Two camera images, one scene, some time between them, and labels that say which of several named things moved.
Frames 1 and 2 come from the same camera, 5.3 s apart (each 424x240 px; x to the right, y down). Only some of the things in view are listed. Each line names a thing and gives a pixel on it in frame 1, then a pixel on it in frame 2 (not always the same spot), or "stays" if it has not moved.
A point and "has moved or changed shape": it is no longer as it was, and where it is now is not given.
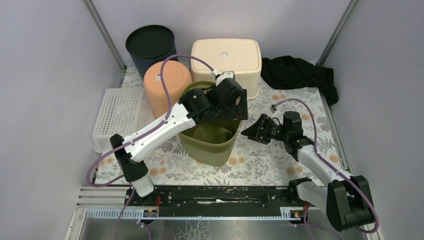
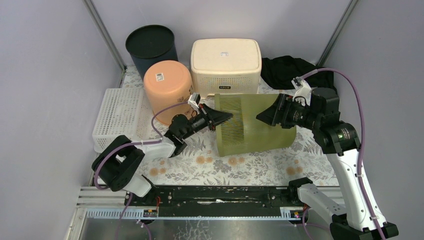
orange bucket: x=178 y=77 stays
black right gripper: x=254 y=132 → x=279 y=112
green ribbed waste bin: x=210 y=143 has moved or changed shape
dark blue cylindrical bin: x=148 y=45 stays
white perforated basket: x=123 y=112 stays
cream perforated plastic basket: x=242 y=56 stays
